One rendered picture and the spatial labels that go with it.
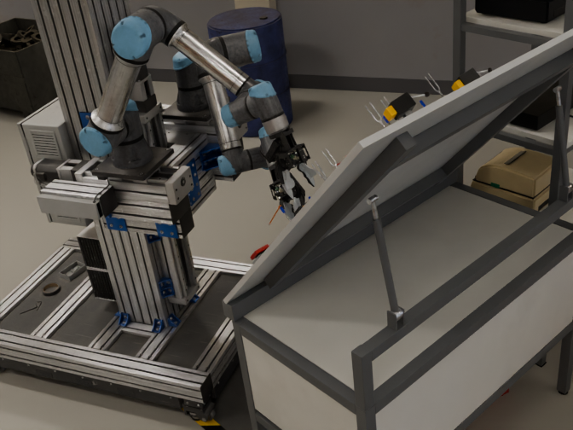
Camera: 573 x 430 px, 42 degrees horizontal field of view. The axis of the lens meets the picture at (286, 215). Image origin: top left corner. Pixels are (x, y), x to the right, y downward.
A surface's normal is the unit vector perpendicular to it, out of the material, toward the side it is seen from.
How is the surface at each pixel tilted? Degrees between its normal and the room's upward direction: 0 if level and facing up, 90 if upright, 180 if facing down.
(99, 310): 0
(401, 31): 90
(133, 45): 84
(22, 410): 0
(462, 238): 0
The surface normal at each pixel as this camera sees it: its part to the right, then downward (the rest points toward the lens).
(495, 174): -0.70, 0.43
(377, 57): -0.37, 0.52
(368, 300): -0.11, -0.85
